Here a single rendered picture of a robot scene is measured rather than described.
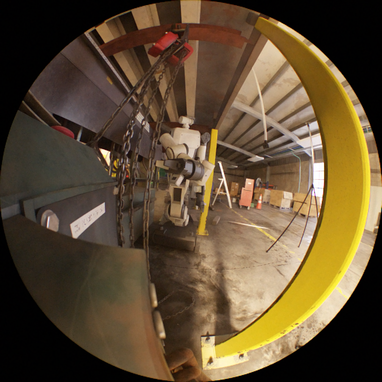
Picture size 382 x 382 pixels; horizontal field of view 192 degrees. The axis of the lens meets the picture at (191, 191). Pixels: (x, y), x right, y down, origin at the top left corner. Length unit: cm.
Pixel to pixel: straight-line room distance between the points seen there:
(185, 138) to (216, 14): 118
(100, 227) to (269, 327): 41
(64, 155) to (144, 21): 108
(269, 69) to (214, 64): 442
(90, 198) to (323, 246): 34
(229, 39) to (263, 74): 505
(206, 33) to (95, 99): 75
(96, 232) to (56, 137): 14
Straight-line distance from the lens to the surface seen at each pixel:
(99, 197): 18
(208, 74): 153
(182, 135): 90
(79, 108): 77
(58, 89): 73
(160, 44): 56
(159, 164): 43
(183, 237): 126
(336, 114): 27
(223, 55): 138
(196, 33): 89
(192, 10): 106
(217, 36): 88
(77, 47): 91
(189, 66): 126
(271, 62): 558
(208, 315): 88
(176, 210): 109
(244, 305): 101
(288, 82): 608
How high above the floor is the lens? 79
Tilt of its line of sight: 5 degrees down
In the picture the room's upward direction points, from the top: 8 degrees clockwise
